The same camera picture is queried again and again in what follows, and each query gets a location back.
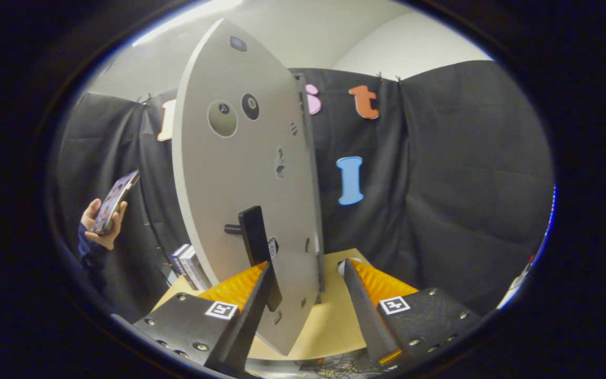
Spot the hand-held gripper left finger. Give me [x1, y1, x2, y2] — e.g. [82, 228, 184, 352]
[132, 261, 275, 375]

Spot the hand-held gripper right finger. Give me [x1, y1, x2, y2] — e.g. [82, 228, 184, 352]
[343, 258, 482, 366]

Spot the black door handle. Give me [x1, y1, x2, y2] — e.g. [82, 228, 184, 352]
[224, 205, 282, 312]

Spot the grey cabinet door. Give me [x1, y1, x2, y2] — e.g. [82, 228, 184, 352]
[171, 18, 319, 356]

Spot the white rounded object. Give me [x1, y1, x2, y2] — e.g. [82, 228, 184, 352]
[337, 256, 364, 277]

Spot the dark grey cabinet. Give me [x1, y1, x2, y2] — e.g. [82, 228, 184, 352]
[294, 73, 327, 293]

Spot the white desk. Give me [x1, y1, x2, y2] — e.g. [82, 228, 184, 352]
[498, 263, 532, 308]

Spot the black backdrop cloth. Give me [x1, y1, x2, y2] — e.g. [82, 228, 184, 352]
[53, 59, 555, 322]

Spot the tangle of cables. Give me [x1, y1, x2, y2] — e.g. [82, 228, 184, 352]
[298, 350, 382, 377]

